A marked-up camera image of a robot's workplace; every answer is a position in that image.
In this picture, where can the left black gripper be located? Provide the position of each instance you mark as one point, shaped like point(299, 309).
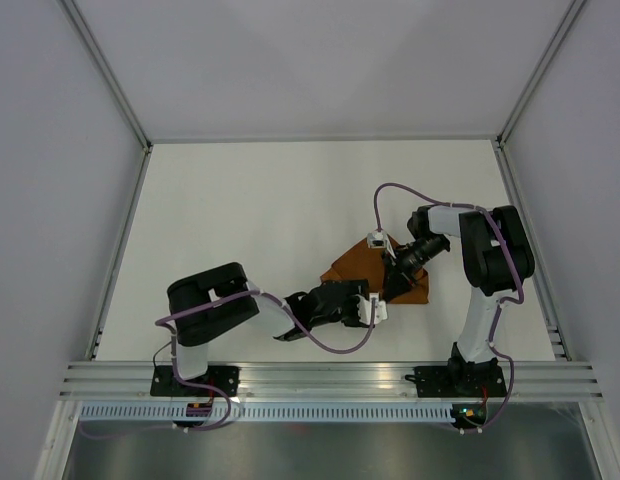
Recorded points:
point(355, 287)

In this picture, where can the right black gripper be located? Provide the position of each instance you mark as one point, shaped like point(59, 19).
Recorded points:
point(397, 277)

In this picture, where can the brown satin napkin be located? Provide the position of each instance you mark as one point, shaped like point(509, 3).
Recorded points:
point(363, 263)

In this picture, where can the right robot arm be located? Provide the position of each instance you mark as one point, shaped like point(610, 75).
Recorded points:
point(496, 259)

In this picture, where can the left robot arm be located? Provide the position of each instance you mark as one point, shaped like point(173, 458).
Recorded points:
point(207, 305)

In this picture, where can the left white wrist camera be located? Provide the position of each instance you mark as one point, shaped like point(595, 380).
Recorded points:
point(372, 310)

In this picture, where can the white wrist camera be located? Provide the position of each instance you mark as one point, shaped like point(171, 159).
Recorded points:
point(379, 239)
point(372, 310)

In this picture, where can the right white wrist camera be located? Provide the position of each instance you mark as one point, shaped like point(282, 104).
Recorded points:
point(379, 239)

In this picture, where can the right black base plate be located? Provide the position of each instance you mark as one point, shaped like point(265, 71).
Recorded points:
point(441, 382)

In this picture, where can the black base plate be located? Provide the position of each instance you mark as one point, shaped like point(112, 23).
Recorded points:
point(216, 378)
point(441, 382)

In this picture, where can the white slotted cable duct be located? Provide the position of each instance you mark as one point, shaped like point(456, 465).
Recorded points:
point(275, 412)

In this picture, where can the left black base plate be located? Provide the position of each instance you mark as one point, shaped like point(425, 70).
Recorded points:
point(216, 378)

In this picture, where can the right aluminium frame post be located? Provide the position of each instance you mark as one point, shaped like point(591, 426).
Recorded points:
point(558, 38)

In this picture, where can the aluminium frame post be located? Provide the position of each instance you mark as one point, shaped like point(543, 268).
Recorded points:
point(88, 40)
point(558, 38)

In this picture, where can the aluminium mounting rail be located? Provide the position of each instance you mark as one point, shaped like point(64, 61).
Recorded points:
point(541, 381)

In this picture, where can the left aluminium frame post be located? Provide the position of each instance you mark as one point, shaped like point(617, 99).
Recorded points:
point(88, 40)

